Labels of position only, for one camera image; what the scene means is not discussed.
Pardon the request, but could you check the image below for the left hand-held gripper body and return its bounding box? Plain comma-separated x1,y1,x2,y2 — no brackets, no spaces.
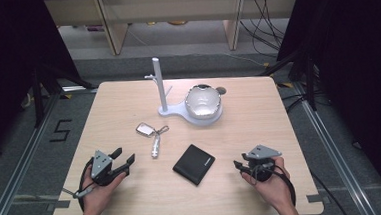
88,147,131,189

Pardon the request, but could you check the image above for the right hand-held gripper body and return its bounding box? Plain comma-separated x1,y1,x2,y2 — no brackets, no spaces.
240,143,284,184

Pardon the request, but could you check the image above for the key bunch with silver fob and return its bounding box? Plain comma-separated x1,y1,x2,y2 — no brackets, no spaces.
134,120,173,161

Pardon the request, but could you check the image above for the black leather wallet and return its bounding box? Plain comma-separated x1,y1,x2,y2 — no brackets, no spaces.
170,142,218,189

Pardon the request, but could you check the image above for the silver rimmed white bowl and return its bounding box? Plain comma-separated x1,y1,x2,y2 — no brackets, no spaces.
183,83,223,121

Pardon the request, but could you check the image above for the white key stand with hooks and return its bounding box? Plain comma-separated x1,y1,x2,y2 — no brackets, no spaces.
142,53,225,131

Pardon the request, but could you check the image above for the person's left hand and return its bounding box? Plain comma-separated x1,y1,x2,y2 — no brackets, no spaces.
80,163,130,215

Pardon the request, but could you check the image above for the person's right hand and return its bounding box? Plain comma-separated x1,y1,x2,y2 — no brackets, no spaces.
240,155,294,215

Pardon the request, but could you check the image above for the black metal stand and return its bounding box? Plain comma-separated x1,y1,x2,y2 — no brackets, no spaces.
30,61,98,129
258,48,320,115

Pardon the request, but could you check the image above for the dark curtain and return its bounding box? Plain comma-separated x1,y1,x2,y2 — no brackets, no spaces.
273,0,381,210
0,0,85,163

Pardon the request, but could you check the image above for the light wooden desk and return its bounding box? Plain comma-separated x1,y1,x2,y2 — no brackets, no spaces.
44,0,303,62

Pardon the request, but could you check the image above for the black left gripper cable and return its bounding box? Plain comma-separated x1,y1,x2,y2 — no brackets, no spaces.
74,156,99,215

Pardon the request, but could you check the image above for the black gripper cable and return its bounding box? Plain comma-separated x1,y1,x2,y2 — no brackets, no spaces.
268,162,298,209
74,156,99,215

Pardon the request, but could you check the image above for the grey cable plug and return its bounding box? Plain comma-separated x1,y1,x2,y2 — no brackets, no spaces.
62,185,96,200

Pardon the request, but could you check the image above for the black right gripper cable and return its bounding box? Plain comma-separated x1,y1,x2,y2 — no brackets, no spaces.
268,162,298,209

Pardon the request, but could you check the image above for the aluminium floor rail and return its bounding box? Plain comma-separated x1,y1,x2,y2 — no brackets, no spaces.
0,93,68,215
293,76,376,215

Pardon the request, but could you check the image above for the thin black floor cable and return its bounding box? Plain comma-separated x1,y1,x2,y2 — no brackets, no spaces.
311,169,351,215

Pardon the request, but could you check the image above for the bundle of black floor cables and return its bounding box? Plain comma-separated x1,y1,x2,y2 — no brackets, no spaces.
238,0,294,59

